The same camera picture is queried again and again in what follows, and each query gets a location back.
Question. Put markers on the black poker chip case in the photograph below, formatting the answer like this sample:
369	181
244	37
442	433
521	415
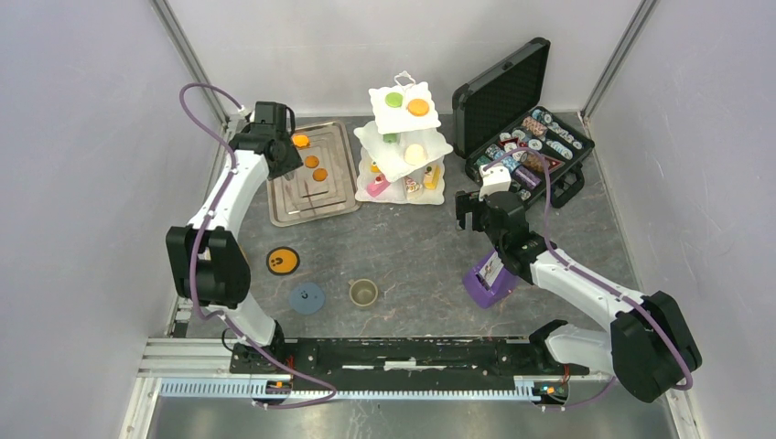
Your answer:
497	116

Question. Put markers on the purple card shuffler box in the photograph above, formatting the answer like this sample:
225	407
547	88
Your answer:
488	281

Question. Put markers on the green macaron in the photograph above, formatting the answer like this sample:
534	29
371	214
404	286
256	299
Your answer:
394	99

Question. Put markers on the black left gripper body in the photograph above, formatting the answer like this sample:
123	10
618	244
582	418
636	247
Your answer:
291	159

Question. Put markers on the silver metal tray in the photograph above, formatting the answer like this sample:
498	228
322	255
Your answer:
329	142

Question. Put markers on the pink layered cake slice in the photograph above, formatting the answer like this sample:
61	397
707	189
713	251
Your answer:
377	186

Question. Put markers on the yellow rectangular cake slice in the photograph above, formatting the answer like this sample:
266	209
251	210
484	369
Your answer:
431	176

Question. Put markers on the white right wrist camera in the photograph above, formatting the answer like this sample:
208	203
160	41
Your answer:
494	179

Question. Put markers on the white three-tier cake stand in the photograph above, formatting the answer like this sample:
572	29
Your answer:
390	157

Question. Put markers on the orange fish cookie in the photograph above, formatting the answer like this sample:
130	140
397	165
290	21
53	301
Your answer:
301	141

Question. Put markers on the orange macaron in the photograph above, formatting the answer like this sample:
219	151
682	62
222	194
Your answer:
312	162
320	174
418	107

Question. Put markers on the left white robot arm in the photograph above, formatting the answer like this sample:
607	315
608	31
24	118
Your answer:
207	262

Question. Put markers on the olive green cup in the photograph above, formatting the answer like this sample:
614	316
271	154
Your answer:
363	292

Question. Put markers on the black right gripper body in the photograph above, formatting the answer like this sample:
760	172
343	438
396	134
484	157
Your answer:
468	202

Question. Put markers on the brown poker chip stack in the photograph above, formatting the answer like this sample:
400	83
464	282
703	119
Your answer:
537	163

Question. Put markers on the yellow smiley coaster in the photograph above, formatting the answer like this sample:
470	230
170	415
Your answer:
282	261

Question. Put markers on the aluminium cable duct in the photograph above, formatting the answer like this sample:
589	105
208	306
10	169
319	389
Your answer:
285	391

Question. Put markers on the white sprinkle cake slice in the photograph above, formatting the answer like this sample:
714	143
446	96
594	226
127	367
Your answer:
412	189

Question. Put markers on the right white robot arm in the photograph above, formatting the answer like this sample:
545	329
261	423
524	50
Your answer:
643	340

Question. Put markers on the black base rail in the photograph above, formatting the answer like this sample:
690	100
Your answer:
402	363

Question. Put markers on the blue round coaster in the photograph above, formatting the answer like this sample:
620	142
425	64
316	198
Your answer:
307	299

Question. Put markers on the cream round cake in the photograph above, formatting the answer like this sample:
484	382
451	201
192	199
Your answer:
415	155

